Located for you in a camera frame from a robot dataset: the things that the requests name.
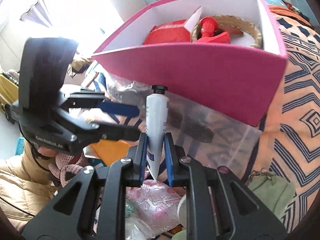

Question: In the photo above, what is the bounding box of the black watch in bag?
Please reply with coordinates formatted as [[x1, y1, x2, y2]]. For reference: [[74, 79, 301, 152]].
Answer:
[[106, 79, 261, 178]]

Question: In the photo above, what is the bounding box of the red snack bag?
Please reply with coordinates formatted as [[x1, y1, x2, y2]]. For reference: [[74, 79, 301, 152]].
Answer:
[[143, 6, 202, 45]]

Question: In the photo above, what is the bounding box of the brown wooden scraper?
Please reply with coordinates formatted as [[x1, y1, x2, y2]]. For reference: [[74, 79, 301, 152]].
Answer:
[[224, 26, 243, 36]]

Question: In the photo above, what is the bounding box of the green plush toy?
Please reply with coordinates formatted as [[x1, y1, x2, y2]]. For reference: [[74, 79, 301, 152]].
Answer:
[[246, 172, 296, 219]]

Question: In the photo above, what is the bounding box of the red corkscrew opener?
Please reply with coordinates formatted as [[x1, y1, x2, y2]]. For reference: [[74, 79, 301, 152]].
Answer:
[[192, 17, 231, 43]]

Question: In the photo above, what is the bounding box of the white tube black cap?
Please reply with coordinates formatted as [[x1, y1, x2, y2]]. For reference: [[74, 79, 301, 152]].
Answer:
[[146, 85, 169, 180]]

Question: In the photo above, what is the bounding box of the orange tube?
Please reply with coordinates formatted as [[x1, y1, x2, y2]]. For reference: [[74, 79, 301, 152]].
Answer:
[[90, 140, 131, 166]]

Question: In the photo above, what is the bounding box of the orange cloth on bed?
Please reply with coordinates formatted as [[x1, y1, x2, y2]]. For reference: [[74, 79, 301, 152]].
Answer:
[[268, 5, 312, 27]]

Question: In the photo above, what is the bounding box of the person left hand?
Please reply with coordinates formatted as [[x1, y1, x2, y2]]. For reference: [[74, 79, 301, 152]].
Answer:
[[37, 146, 58, 158]]

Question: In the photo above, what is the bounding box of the pink cardboard box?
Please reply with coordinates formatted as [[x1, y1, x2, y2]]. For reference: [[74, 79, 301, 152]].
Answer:
[[93, 0, 287, 126]]

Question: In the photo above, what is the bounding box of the pink crochet item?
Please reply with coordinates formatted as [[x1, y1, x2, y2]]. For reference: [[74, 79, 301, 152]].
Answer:
[[48, 153, 88, 187]]

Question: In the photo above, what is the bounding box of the plaid beige headband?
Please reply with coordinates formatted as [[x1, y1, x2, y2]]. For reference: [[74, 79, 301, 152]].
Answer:
[[191, 15, 263, 49]]

